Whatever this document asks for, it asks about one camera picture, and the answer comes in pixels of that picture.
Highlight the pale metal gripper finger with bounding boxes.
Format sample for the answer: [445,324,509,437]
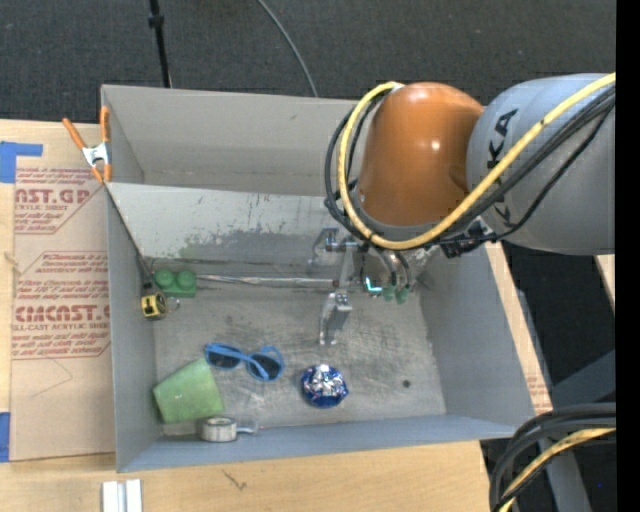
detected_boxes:
[318,291,354,347]
[305,226,341,275]

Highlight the grey metal bin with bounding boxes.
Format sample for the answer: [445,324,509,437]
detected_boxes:
[99,83,539,474]

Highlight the blue sunglasses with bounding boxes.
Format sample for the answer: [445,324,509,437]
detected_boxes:
[204,342,286,383]

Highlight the green toy brick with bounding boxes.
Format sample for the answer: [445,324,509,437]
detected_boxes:
[152,269,198,300]

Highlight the grey tape roll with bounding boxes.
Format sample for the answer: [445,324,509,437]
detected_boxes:
[199,415,239,444]

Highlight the green cup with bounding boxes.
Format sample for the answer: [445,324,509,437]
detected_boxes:
[152,357,226,426]

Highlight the yellow tape measure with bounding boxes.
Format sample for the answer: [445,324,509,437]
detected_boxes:
[140,292,181,322]

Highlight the brown cardboard board red print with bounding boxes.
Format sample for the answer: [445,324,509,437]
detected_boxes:
[0,118,554,464]

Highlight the black cylinder on white bracket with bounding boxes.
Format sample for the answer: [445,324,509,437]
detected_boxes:
[439,219,501,259]

